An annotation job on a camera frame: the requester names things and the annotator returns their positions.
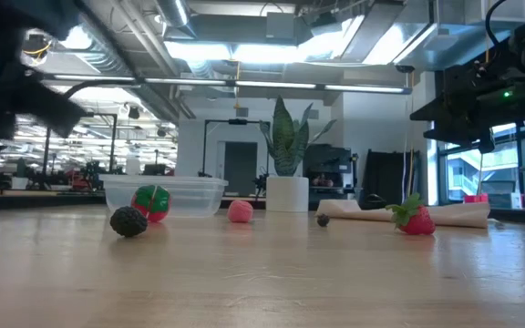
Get white cylindrical plant pot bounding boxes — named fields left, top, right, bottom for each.
left=265, top=176, right=310, bottom=213

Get silver round ceiling duct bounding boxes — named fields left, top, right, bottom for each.
left=152, top=0, right=191, bottom=28

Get black fabric bag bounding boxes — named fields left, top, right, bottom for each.
left=361, top=149, right=423, bottom=210

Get red toy strawberry green leaves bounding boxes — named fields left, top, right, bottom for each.
left=385, top=192, right=437, bottom=236

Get large toy blackberry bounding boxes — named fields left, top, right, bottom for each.
left=109, top=205, right=149, bottom=239

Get green snake plant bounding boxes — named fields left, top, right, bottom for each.
left=258, top=94, right=338, bottom=178

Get clear plastic tupperware container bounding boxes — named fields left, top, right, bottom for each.
left=98, top=174, right=230, bottom=219

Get red and green toy fruit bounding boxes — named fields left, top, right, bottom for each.
left=130, top=184, right=171, bottom=223

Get grey door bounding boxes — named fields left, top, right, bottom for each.
left=223, top=141, right=259, bottom=198

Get pink toy raspberry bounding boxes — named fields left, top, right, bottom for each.
left=226, top=200, right=254, bottom=224

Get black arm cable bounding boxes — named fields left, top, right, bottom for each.
left=485, top=0, right=525, bottom=47

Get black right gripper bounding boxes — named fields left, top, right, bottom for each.
left=409, top=57, right=525, bottom=155

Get long ceiling tube light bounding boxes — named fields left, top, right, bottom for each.
left=52, top=74, right=413, bottom=96

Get black metal frame stand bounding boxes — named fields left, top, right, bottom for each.
left=41, top=112, right=118, bottom=189
left=201, top=118, right=272, bottom=178

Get folded pale cloth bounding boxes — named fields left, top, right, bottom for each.
left=315, top=199, right=491, bottom=230

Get grey storage bin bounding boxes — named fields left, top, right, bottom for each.
left=480, top=179, right=523, bottom=210

